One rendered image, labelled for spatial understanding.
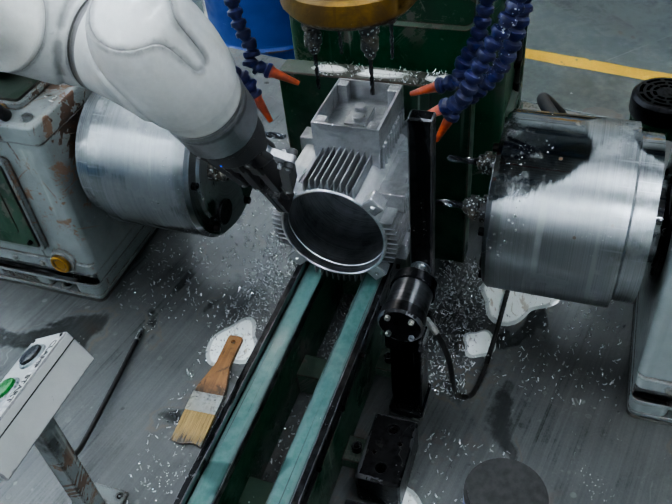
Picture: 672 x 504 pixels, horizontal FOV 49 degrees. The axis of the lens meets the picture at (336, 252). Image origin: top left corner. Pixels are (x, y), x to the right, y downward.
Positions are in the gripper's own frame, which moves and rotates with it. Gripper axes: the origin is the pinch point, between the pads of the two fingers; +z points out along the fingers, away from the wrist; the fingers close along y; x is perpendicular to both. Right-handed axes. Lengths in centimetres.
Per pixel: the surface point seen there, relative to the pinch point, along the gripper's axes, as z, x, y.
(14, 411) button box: -16.5, 34.4, 15.9
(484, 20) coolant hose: -7.5, -23.5, -23.2
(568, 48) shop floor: 220, -162, -24
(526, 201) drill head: 0.3, -3.9, -31.7
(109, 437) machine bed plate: 13.9, 36.7, 21.5
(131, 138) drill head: 0.0, -4.8, 24.4
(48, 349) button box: -12.8, 27.1, 17.0
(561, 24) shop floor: 231, -181, -18
